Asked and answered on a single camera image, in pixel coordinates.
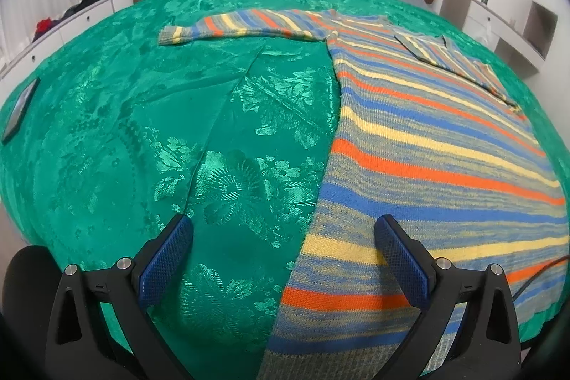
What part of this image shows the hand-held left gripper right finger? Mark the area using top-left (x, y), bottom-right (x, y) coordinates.
top-left (374, 215), bottom-right (522, 380)

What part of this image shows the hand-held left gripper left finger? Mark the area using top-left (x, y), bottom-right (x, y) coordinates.
top-left (46, 214), bottom-right (201, 380)

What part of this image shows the striped knit sweater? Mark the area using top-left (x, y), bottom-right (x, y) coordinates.
top-left (159, 8), bottom-right (570, 380)

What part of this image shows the dark clothes pile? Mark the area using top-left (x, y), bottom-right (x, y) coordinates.
top-left (60, 0), bottom-right (112, 18)

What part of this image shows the green floral blanket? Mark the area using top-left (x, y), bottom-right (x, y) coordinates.
top-left (0, 0), bottom-right (555, 380)

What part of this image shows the black smartphone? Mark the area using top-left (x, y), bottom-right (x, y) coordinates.
top-left (2, 78), bottom-right (41, 144)

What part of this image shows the clear plastic bag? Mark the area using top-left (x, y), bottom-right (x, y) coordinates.
top-left (472, 17), bottom-right (495, 47)

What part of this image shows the white drawer cabinet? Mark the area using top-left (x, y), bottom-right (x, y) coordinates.
top-left (0, 0), bottom-right (117, 82)

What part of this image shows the white desk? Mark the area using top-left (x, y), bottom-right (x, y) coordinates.
top-left (439, 0), bottom-right (546, 73)

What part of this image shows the red cloth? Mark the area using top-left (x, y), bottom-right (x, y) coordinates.
top-left (32, 19), bottom-right (61, 42)

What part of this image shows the white wardrobe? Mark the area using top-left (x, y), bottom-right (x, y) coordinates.
top-left (521, 0), bottom-right (570, 96)

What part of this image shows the black cable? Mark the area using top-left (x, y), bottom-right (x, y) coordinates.
top-left (512, 257), bottom-right (570, 298)

